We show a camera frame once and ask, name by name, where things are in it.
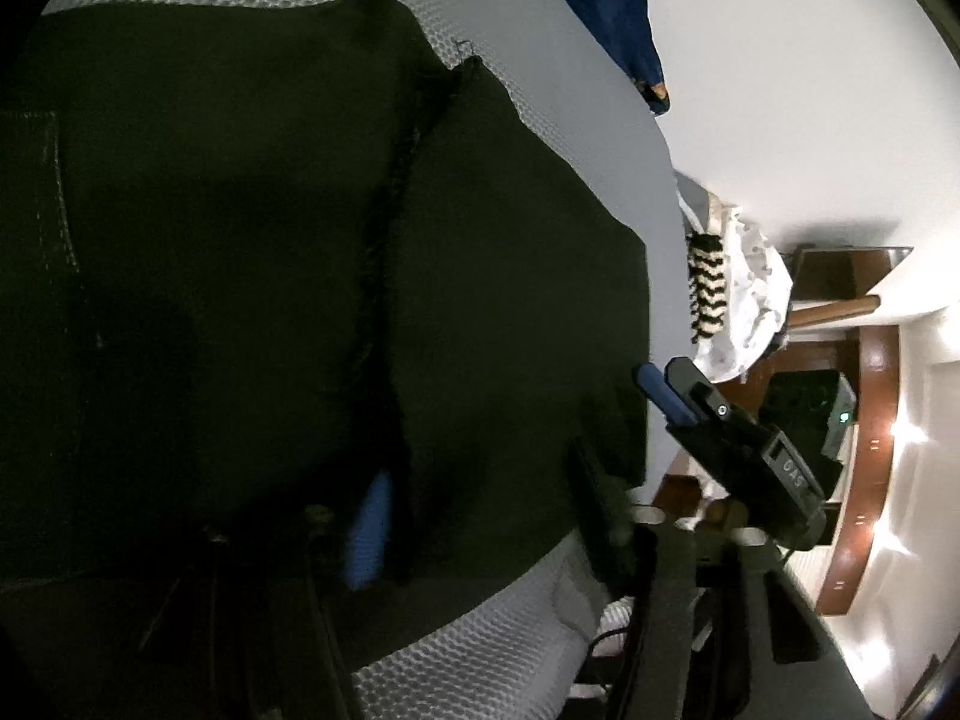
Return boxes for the curved brown wooden furniture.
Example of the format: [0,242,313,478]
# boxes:
[814,321,902,617]

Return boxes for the wooden stick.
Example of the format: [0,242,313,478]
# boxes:
[786,295,880,331]

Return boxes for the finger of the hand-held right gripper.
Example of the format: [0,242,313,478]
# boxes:
[636,362,697,430]
[664,357,751,428]

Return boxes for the white dotted cloth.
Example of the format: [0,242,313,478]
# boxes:
[673,171,796,385]

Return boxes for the black and white striped cloth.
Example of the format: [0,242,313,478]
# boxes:
[685,232,733,346]

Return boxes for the black pants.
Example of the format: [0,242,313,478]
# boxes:
[0,0,650,672]

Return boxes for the dark box with green light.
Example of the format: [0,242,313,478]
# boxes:
[756,367,857,492]

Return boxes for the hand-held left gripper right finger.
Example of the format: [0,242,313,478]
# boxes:
[564,435,830,720]

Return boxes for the blue floral blanket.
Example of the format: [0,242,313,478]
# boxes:
[521,0,670,117]

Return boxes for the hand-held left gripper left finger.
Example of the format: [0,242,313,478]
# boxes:
[135,465,421,720]

